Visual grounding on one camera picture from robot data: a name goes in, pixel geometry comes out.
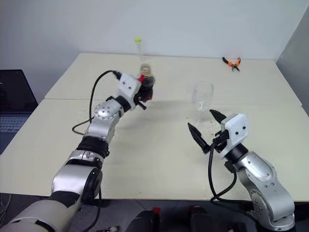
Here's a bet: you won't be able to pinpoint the clear tube with yellow cap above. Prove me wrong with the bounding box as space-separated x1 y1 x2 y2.
134 36 147 62

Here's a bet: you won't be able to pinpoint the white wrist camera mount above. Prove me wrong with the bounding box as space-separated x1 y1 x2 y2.
220 113 248 160
117 73 142 112

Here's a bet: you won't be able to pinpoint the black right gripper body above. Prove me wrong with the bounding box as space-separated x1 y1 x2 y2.
212 130 230 153

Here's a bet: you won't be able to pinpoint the dark laptop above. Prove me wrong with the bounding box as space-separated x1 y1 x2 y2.
0 69 39 155

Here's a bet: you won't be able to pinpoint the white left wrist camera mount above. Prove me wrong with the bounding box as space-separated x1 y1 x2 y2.
117 73 142 112

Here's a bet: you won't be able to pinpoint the dark rounded shape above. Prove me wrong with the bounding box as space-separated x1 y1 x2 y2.
189 205 218 232
125 207 162 232

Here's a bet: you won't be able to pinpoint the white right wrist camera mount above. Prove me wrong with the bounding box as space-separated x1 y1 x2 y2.
220 113 248 160

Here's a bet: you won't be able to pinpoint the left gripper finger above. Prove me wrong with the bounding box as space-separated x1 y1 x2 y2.
143 87 155 101

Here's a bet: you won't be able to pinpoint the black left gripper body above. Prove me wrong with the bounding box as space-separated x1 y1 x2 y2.
134 93 148 111

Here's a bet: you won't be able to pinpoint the dark liquid bottle red cap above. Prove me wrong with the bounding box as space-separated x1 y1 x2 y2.
137 63 156 101

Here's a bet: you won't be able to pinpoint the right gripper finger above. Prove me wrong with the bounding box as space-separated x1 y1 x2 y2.
187 122 211 155
209 109 227 129

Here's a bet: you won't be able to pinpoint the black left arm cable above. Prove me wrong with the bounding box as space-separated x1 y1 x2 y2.
71 70 123 136

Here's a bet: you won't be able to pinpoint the orange and black pliers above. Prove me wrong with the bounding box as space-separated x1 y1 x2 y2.
222 57 241 73

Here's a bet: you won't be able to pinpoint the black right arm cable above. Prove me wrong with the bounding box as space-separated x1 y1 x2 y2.
207 136 254 216

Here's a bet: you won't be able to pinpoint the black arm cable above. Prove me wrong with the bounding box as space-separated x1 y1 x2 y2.
207 136 254 216
71 70 123 136

